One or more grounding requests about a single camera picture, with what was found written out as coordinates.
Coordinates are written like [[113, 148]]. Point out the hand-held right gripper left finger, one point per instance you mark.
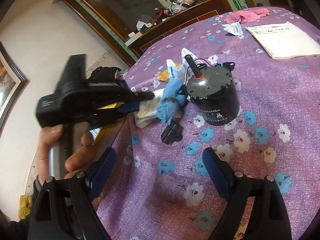
[[102, 171]]

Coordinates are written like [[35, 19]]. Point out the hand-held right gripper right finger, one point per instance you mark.
[[217, 177]]

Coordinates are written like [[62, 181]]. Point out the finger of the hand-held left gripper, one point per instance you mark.
[[142, 95], [130, 108]]

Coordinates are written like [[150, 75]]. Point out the blue fluffy cloth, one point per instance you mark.
[[170, 102]]

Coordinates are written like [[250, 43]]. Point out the person's left hand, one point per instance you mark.
[[80, 152]]

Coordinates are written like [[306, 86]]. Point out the tan plastic packet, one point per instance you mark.
[[146, 115]]

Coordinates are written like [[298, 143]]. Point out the yellow wrapper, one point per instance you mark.
[[165, 76]]

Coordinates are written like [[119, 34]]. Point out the black bag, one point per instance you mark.
[[105, 72]]

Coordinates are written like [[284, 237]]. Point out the white printed plastic packet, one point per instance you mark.
[[175, 70]]

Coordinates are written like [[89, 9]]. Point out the small black clip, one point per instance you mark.
[[171, 131]]

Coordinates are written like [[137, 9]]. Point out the narrow white printed packet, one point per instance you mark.
[[187, 55]]

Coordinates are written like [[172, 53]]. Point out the black cylindrical motor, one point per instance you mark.
[[215, 100]]

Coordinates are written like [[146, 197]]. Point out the wooden glass cabinet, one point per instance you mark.
[[140, 12]]

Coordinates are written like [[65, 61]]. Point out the yellow puffy cloth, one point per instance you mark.
[[25, 205]]

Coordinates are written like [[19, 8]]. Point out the white thermos cup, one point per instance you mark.
[[165, 1]]

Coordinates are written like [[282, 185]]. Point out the small white printed packet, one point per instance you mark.
[[233, 28]]

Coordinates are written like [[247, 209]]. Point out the pink cloth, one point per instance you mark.
[[247, 15]]

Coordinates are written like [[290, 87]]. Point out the white paper booklet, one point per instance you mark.
[[285, 38]]

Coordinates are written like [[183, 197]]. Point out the framed wall picture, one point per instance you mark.
[[10, 85]]

